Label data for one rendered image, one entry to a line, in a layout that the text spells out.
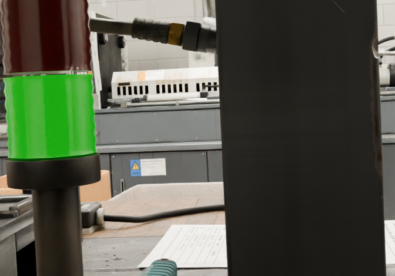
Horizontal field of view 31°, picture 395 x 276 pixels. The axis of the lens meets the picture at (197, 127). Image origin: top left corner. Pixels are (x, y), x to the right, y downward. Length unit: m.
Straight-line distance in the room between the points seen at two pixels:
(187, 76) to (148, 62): 1.84
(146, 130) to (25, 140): 4.83
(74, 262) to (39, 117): 0.06
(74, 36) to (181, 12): 6.76
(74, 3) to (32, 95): 0.04
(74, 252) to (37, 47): 0.09
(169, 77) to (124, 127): 0.54
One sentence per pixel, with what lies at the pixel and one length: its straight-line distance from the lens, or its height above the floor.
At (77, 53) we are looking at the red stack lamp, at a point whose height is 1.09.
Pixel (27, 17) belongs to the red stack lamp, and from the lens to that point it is 0.30.
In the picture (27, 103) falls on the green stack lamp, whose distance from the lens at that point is 0.30.
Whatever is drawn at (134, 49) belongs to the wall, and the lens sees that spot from 7.18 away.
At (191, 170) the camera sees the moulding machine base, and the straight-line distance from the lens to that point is 5.09.
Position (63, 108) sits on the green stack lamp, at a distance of 0.29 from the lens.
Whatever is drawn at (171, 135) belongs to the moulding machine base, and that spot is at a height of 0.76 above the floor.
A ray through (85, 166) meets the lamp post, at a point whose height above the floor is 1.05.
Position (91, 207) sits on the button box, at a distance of 0.94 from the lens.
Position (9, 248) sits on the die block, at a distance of 0.54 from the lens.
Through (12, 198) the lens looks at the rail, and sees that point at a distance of 0.65.
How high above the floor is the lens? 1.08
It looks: 3 degrees down
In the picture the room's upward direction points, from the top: 3 degrees counter-clockwise
